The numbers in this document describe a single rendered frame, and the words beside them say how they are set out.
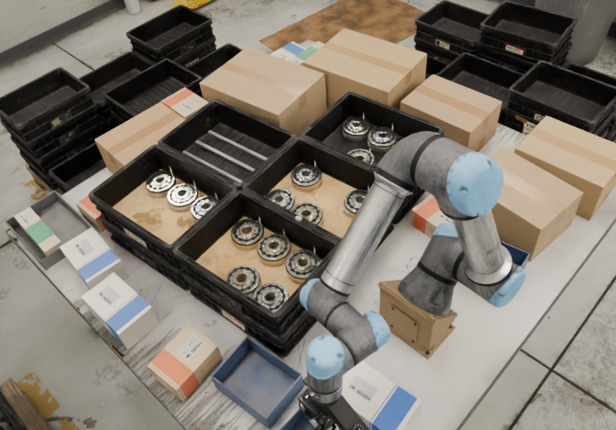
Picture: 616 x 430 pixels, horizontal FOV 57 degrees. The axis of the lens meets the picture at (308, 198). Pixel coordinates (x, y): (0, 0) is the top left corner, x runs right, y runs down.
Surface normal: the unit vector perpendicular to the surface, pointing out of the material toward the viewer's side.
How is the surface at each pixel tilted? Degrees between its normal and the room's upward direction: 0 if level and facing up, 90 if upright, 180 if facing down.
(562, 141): 0
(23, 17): 90
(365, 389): 0
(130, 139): 0
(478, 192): 75
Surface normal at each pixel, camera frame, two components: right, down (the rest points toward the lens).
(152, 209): -0.07, -0.69
